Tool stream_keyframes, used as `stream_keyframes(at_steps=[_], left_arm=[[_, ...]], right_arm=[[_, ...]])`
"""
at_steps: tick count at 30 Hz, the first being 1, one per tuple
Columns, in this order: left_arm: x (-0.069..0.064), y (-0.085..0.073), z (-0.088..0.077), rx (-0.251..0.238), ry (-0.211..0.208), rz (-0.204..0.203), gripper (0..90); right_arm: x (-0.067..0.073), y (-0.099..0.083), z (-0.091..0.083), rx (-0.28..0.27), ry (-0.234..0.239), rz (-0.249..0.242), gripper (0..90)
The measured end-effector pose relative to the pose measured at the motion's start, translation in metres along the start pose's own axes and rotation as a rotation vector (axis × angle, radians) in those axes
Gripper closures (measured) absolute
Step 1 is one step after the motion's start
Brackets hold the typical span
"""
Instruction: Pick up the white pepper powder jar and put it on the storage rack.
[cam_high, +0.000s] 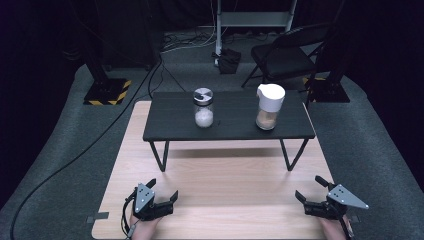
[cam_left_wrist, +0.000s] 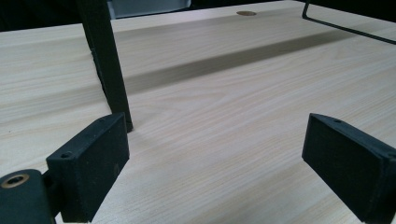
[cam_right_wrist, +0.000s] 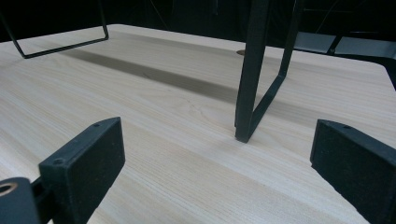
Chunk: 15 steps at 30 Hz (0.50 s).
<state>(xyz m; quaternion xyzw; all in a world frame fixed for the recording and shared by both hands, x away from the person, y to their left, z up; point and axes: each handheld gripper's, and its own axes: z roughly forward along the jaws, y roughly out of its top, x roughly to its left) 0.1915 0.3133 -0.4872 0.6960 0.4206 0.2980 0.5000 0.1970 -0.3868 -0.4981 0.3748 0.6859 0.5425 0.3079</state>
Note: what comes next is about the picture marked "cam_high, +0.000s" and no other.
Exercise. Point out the black folding chair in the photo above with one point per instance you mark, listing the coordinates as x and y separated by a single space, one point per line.
283 61

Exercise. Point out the black cloth bag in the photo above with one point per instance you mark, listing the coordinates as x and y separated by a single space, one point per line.
230 60

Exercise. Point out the small black metal-legged shelf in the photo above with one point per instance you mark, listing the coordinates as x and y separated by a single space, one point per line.
233 113

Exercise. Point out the grey tape piece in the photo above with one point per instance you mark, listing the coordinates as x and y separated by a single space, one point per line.
98 217
355 219

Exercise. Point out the black stand with striped base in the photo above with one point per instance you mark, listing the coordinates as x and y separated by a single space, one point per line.
106 91
328 91

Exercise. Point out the grey metal stand frame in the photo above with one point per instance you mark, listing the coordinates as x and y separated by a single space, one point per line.
253 19

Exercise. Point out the person's right hand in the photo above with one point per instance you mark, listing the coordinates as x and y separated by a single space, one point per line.
336 230

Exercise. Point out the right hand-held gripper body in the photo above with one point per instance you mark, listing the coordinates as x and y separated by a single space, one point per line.
343 198

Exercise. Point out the person's left hand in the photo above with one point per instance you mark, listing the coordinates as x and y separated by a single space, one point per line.
143 230

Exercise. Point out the glass jar with white granules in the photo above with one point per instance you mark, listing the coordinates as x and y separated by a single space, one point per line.
203 116

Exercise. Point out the white-lidded jar with brown powder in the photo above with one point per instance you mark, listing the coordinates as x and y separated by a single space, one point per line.
270 100

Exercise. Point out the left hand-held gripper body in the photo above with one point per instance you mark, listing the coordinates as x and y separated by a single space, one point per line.
144 200

